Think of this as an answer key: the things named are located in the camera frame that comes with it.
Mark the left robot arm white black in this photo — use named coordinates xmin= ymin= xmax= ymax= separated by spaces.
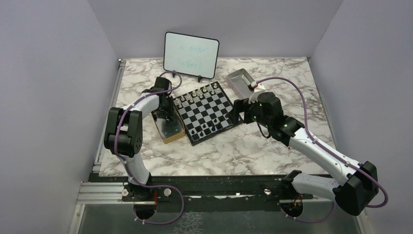
xmin=104 ymin=77 xmax=174 ymax=200

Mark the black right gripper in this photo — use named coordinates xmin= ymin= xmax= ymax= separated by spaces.
xmin=227 ymin=97 xmax=271 ymax=129

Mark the silver pink metal tin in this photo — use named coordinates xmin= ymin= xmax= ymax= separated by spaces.
xmin=225 ymin=68 xmax=255 ymax=99

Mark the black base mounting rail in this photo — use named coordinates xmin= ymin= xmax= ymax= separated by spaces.
xmin=89 ymin=173 xmax=312 ymax=213

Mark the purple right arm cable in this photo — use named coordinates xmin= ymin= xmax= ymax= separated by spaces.
xmin=250 ymin=76 xmax=389 ymax=224

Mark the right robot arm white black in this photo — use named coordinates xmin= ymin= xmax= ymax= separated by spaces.
xmin=228 ymin=92 xmax=379 ymax=216

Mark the small whiteboard on stand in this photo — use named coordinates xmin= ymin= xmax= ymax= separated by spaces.
xmin=163 ymin=32 xmax=220 ymax=79

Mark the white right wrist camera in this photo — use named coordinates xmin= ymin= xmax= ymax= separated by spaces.
xmin=248 ymin=81 xmax=266 ymax=103

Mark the row of white chess pieces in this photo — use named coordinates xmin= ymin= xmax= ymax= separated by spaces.
xmin=173 ymin=82 xmax=227 ymax=109

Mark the gold metal tin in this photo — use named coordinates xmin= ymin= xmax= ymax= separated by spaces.
xmin=151 ymin=109 xmax=186 ymax=144

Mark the black white chessboard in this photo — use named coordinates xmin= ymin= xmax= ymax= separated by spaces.
xmin=174 ymin=88 xmax=242 ymax=146

